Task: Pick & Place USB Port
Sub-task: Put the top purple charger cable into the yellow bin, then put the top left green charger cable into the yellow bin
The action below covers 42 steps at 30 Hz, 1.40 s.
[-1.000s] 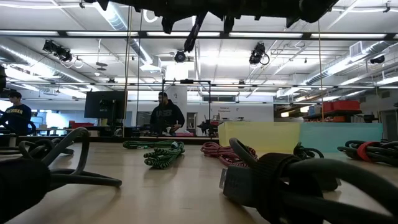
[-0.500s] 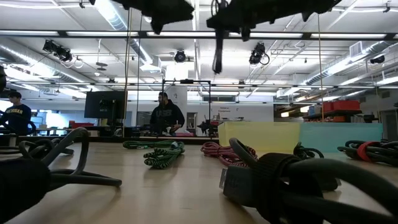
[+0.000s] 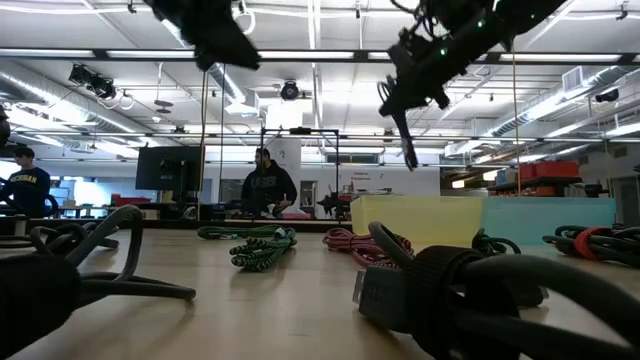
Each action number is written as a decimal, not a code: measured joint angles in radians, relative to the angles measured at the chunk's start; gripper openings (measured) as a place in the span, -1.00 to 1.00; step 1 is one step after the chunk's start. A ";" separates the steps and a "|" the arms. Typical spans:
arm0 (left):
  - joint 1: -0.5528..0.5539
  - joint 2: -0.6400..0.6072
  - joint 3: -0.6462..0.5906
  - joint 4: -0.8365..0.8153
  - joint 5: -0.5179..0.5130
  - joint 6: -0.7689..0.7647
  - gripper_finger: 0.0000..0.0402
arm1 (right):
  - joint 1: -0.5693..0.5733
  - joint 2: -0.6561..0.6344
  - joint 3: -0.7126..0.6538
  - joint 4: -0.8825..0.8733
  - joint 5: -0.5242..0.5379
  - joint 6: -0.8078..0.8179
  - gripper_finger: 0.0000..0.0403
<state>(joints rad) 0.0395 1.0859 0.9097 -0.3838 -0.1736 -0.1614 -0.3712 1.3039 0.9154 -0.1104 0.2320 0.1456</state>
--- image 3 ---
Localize black cable with red strap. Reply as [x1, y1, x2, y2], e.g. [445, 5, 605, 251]
[542, 224, 640, 268]

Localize red storage bins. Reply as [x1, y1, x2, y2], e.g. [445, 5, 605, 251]
[518, 160, 581, 181]

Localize person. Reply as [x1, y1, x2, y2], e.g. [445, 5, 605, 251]
[240, 147, 299, 220]
[0, 145, 52, 219]

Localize black aluminium table frame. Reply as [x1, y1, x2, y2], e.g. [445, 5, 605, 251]
[0, 47, 640, 234]

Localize black shelf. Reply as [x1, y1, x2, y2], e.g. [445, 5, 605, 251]
[487, 175, 607, 199]

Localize black cable with velcro strap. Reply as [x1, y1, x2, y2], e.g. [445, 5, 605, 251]
[0, 203, 197, 359]
[352, 221, 640, 360]

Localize teal plastic bin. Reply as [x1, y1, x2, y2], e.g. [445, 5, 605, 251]
[480, 196, 617, 247]

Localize yellow plastic bin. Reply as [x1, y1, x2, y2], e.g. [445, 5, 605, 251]
[349, 194, 485, 246]

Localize red braided cable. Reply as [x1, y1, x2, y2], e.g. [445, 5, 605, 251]
[322, 227, 416, 269]

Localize red box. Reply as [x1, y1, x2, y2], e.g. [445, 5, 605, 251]
[110, 193, 152, 208]

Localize black monitor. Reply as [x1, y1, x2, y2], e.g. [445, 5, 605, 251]
[134, 145, 205, 192]

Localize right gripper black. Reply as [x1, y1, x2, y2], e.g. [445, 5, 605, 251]
[378, 47, 467, 173]

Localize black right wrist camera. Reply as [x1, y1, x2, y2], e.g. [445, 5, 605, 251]
[387, 28, 434, 69]

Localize thin hanging cord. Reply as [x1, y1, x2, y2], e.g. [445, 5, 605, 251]
[198, 69, 210, 222]
[509, 39, 522, 197]

